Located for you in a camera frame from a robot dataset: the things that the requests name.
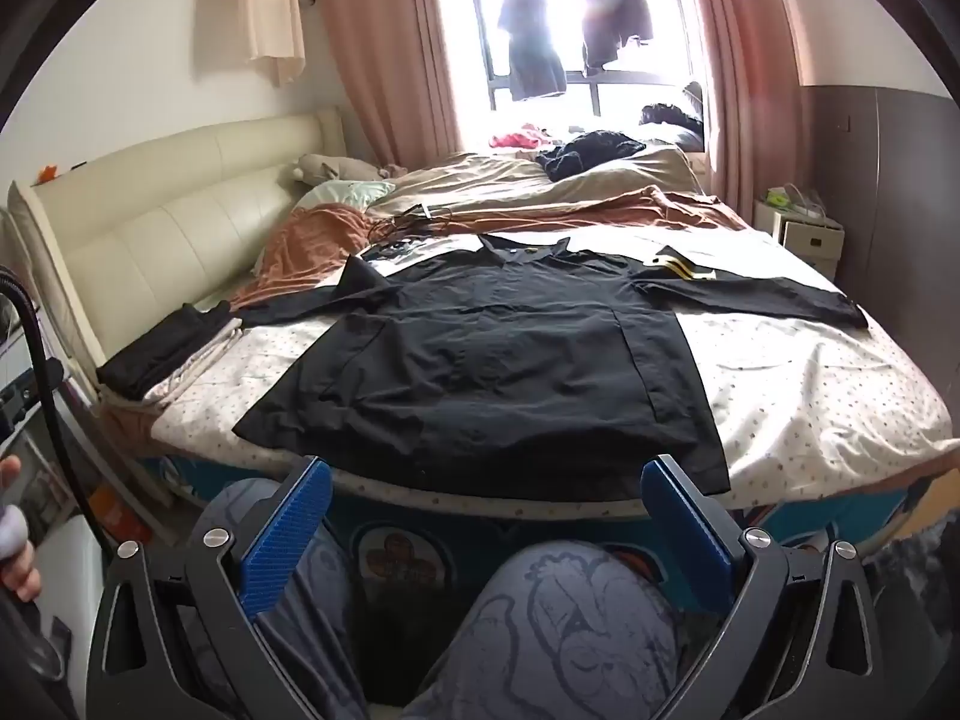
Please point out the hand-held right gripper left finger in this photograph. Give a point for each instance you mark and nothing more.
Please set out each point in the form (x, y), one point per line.
(289, 532)

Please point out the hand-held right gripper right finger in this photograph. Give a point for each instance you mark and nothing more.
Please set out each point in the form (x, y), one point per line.
(686, 517)

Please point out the black long-sleeved shirt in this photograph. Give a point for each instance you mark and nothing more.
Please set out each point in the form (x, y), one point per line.
(487, 360)

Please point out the black clothes pile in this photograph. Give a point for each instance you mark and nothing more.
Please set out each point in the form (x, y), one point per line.
(585, 150)

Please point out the red clothes pile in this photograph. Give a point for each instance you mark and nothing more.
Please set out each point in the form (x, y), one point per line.
(514, 139)

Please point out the person's left hand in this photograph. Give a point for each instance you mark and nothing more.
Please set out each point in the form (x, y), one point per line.
(19, 570)

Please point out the blue cartoon printed mattress cover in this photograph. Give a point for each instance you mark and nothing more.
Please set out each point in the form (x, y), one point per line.
(405, 532)

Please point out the person's right leg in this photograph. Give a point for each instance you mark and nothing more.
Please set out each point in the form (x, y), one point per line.
(562, 615)

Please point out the white dotted bedsheet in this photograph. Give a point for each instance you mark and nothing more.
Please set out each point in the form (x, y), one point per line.
(787, 390)

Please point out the folded beige garment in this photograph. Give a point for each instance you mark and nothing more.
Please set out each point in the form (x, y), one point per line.
(199, 364)

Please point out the white bedside cabinet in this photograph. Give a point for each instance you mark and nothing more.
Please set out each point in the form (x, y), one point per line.
(75, 577)

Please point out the folded black garment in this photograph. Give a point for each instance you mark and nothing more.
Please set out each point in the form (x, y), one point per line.
(161, 349)

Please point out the orange-brown blanket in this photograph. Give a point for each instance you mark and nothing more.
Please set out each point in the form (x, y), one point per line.
(300, 247)

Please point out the white nightstand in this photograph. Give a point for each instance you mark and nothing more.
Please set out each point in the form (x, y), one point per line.
(806, 240)

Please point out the small green box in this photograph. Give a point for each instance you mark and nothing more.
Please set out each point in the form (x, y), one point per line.
(774, 201)

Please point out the cream leather bed headboard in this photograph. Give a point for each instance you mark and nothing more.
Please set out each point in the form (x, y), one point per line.
(150, 225)

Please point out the light green pillow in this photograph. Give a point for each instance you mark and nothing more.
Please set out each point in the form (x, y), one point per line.
(345, 193)

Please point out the beige plush toy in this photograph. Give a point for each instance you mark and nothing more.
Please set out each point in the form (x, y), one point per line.
(330, 165)

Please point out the beige duvet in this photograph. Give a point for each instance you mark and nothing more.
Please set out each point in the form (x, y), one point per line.
(487, 180)

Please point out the dark fabric bundle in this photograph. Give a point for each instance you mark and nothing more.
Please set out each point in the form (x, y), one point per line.
(667, 116)

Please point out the small orange toy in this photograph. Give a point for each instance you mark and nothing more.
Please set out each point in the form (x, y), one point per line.
(47, 174)

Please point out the pink curtain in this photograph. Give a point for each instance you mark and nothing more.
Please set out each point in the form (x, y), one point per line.
(739, 75)
(382, 52)

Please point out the long hanging dark garment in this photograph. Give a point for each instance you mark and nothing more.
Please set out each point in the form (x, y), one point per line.
(529, 37)

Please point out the beige air conditioner cloth cover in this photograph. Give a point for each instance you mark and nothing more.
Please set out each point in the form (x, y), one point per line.
(274, 15)

